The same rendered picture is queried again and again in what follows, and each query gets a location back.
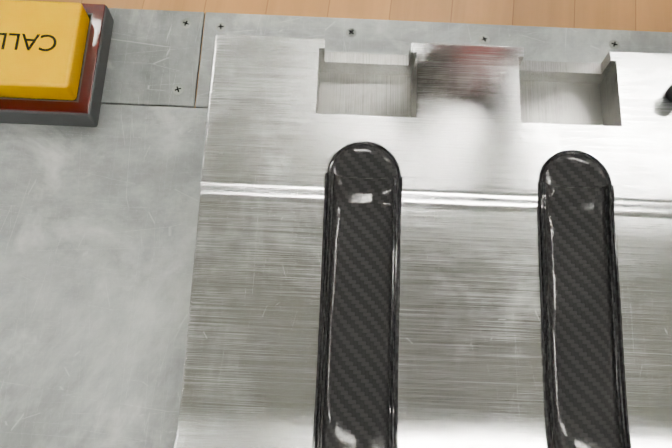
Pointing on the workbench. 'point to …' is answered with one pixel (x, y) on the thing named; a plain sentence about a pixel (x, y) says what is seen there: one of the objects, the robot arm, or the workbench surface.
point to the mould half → (414, 247)
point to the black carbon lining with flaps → (377, 185)
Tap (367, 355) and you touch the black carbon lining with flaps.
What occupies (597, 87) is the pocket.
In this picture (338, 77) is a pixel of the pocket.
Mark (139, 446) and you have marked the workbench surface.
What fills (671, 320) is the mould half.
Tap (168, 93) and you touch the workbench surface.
